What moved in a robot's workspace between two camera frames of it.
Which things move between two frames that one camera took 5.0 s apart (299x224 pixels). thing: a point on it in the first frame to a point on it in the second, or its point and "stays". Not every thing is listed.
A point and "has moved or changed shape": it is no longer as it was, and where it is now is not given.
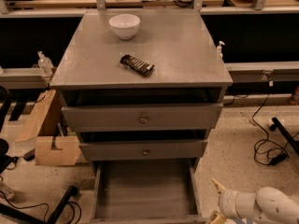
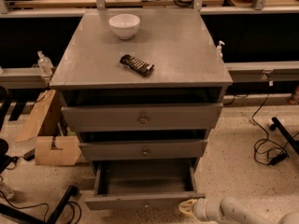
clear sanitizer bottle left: (46, 64) stays
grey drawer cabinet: (140, 85) stays
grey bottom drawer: (146, 191) has moved or changed shape
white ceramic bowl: (125, 25) stays
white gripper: (226, 201) to (199, 207)
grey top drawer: (143, 118) stays
